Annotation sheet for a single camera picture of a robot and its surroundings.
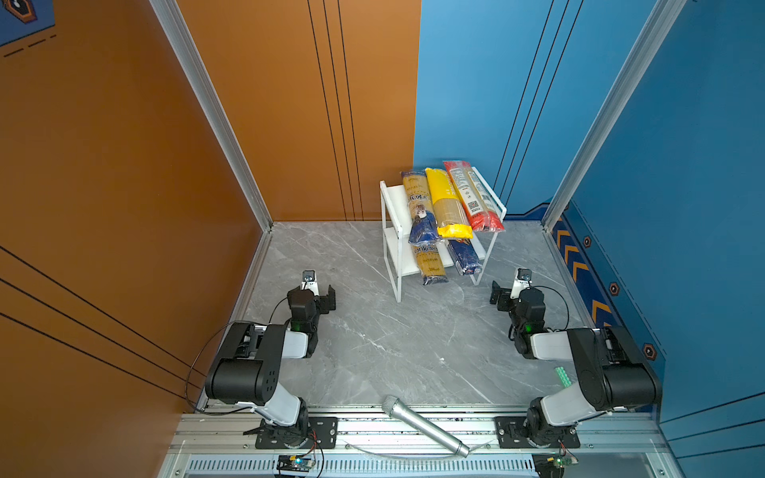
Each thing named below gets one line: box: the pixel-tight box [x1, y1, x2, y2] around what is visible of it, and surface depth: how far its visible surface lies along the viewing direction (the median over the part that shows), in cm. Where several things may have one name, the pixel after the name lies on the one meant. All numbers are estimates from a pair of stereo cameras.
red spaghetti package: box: [443, 160, 506, 232], surface depth 79 cm
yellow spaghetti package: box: [424, 168, 473, 239], surface depth 77 cm
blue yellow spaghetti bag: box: [408, 227, 450, 286], surface depth 84 cm
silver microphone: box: [381, 394, 471, 459], surface depth 74 cm
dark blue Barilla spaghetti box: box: [447, 239, 483, 276], surface depth 87 cm
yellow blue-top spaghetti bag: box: [401, 170, 441, 245], surface depth 76 cm
